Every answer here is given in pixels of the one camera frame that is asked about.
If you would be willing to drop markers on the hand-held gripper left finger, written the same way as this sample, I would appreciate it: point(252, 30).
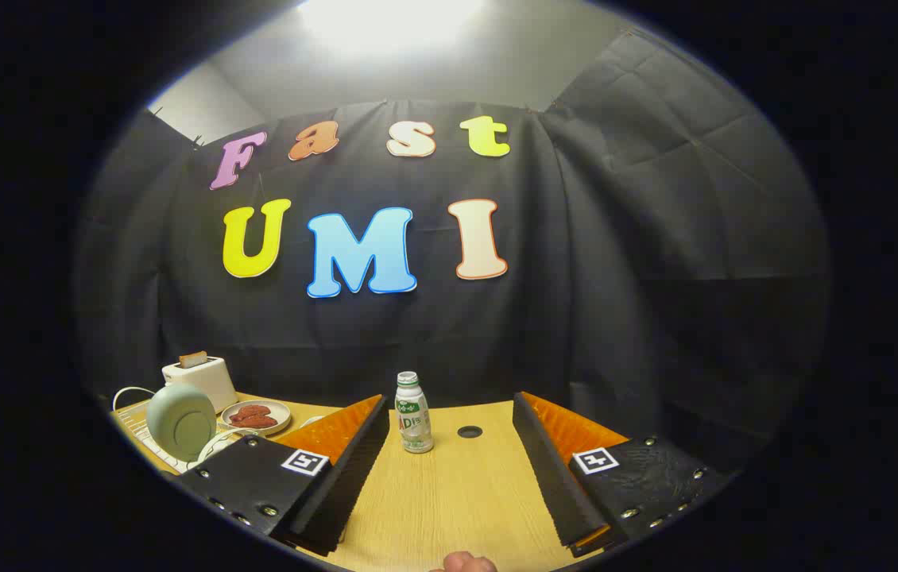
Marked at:
point(338, 492)

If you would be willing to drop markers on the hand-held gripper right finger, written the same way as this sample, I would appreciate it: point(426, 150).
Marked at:
point(552, 485)

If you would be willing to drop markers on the beige plate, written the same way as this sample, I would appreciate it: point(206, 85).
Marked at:
point(280, 413)

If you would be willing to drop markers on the white and green drink bottle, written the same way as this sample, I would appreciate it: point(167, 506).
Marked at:
point(414, 421)

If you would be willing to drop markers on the red meat piece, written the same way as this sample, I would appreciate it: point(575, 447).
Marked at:
point(249, 411)
point(260, 422)

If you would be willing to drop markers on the white toaster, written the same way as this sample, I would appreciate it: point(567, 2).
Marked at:
point(210, 383)

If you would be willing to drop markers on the black backdrop cloth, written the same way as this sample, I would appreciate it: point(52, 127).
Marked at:
point(576, 318)

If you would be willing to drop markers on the toast slice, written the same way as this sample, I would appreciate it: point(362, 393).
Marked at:
point(193, 359)

